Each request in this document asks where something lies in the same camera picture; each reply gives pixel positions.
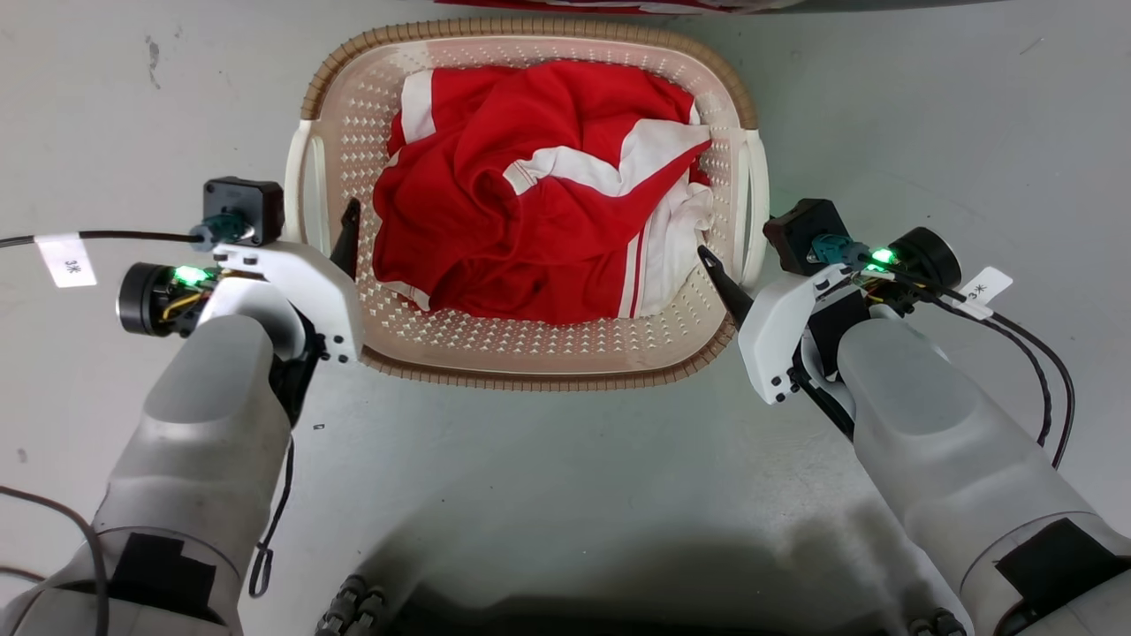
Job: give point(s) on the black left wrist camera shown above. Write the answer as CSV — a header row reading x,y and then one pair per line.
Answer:
x,y
243,212

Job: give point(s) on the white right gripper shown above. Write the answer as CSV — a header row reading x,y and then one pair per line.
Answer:
x,y
782,331

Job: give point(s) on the red and white garment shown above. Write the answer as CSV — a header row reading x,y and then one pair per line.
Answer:
x,y
495,221

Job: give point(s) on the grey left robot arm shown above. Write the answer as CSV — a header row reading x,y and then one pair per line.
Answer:
x,y
190,459

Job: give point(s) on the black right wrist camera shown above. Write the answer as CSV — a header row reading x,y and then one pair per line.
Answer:
x,y
808,234

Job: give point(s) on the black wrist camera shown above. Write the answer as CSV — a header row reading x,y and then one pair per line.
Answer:
x,y
243,212
808,234

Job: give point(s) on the dark robot base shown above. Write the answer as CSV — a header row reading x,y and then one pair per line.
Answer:
x,y
618,609

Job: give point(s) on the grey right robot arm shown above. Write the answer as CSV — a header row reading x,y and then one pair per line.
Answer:
x,y
954,459

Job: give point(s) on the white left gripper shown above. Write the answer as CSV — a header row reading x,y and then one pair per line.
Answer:
x,y
309,287

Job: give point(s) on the beige plastic laundry basket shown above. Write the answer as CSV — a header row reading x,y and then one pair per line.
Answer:
x,y
530,344

